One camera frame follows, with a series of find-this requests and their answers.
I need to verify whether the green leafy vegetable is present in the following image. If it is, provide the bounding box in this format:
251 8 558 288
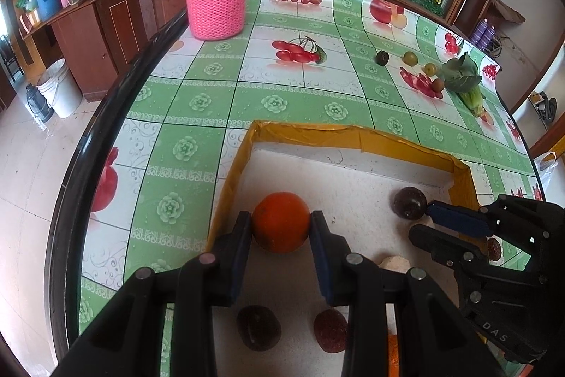
439 53 486 118

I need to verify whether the white tray with yellow rim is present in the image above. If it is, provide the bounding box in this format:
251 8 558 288
210 123 478 376

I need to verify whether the dark purple plum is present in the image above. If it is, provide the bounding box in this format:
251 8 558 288
392 187 428 221
237 305 281 352

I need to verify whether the dark olive fruit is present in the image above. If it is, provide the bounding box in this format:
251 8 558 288
375 51 390 66

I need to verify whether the yellow-green olive fruit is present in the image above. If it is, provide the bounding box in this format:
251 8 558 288
423 62 438 77

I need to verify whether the wooden cabinet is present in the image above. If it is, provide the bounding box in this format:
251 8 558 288
19 0 186 101

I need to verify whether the dark water jug on floor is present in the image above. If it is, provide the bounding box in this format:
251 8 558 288
26 83 54 123

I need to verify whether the green olive fruit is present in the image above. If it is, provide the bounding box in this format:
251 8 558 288
402 51 418 67

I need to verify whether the white plastic bucket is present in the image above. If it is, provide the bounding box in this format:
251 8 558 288
37 58 82 119

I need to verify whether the brownish olive fruit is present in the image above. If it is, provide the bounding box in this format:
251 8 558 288
431 78 445 93

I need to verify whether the red dried jujube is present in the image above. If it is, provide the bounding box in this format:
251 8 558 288
313 309 347 353

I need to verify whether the beige round cake piece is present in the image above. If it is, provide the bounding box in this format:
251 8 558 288
378 254 411 273

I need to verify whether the orange fruit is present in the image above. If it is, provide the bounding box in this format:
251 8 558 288
388 334 399 377
252 192 310 254

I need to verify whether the red jujube on table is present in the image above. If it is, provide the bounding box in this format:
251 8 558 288
487 237 502 262

